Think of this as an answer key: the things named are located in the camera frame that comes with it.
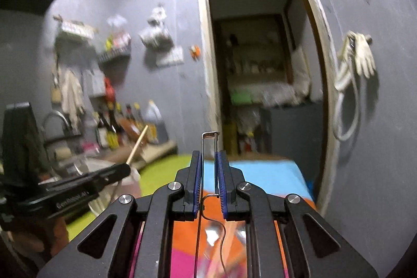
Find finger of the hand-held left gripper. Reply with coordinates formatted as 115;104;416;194
47;163;131;193

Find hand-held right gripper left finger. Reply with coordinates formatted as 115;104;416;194
36;150;204;278

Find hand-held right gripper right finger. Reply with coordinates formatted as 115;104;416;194
215;150;380;278

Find white plastic utensil holder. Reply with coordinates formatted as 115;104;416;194
76;159;141;215

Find light wooden chopstick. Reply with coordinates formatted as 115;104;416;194
126;125;149;165

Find person's left hand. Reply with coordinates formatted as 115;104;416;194
10;218;70;265

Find wooden cutting board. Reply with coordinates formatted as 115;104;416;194
98;143;154;165

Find metal kitchen faucet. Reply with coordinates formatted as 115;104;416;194
42;111;74;143

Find round dark glass bottle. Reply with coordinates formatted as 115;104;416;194
96;113;109;148

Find yellow label soy sauce bottle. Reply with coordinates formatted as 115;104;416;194
107;109;120;148

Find brown sauce packet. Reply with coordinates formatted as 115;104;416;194
119;120;147;143

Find colourful patchwork mat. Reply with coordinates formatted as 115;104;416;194
65;152;318;278

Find red cap dark bottle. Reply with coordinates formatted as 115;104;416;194
124;105;135;130

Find yellow cap clear bottle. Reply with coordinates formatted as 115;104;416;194
133;103;144;132

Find cream hanging towel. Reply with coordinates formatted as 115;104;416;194
62;70;86;123

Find large cooking oil jug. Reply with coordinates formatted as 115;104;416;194
143;100;163;143

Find red plastic bag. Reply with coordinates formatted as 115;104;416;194
104;78;117;103

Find dark grey cabinet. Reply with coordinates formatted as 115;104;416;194
261;104;324;157

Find clear plastic bags pile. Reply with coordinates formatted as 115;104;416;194
261;85;304;107

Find red seasoning packet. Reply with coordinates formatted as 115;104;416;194
115;32;131;47

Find wooden shelf unit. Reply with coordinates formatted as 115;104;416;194
213;16;291;103

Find hanging white plastic bag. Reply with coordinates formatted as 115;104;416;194
139;4;174;50

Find cream rubber gloves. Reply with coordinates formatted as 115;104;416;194
353;32;377;79

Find wooden wall knife rack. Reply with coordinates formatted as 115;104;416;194
50;63;63;103

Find grey wall utensil box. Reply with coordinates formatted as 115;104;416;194
83;68;106;98

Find grey wall shelf rack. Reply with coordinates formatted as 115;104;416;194
98;44;132;64

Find white wall basket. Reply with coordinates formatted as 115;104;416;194
54;16;98;45

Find white wall socket panel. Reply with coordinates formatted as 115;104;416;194
156;47;185;67

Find white door frame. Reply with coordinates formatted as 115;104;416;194
195;0;340;214

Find white hose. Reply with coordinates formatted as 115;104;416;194
332;30;361;142

